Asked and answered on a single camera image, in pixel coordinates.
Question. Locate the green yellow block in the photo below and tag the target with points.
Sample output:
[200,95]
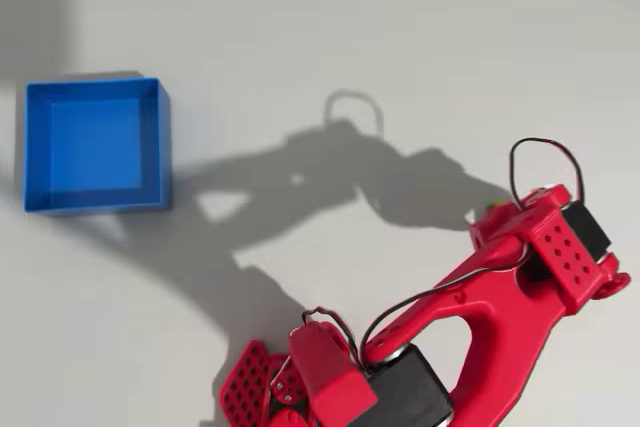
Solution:
[495,202]

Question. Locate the red robot arm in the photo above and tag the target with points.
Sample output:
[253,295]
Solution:
[490,297]

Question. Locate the blue square box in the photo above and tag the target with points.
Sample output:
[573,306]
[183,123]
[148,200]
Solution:
[100,147]

